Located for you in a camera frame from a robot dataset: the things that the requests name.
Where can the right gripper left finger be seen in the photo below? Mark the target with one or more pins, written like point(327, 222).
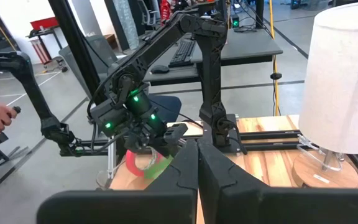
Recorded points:
point(179, 177)

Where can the grey mesh office chair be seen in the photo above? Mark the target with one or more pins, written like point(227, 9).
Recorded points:
point(107, 51)

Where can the silver aluminium bracket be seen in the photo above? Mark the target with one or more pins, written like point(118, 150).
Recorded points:
point(112, 161)

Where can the black keyboard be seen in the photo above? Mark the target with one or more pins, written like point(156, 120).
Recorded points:
point(182, 53)

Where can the clear acrylic bracket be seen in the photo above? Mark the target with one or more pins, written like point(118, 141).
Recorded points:
point(309, 155)

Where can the green tape roll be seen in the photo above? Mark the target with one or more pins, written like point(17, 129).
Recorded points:
point(158, 169)

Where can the blue chair seat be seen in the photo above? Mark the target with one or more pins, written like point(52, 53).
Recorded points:
point(166, 105)

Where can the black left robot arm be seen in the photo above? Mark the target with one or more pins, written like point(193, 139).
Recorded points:
point(211, 77)

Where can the silver column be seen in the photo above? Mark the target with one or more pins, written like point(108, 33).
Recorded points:
point(126, 21)

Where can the green lit device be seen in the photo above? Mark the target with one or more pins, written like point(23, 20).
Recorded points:
point(235, 21)

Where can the black computer mouse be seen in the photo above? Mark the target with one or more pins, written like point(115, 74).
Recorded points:
point(159, 69)

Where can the pink tape roll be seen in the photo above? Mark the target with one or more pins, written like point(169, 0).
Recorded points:
point(132, 165)

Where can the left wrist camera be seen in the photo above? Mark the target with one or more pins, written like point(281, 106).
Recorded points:
point(176, 129)

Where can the black desk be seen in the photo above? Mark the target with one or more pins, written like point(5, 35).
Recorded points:
point(244, 46)

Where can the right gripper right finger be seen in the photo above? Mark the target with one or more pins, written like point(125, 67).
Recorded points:
point(222, 193)

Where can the red cart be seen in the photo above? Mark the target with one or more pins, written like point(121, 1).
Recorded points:
point(43, 25)

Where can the white cylindrical tube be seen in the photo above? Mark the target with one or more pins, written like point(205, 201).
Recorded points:
point(340, 77)

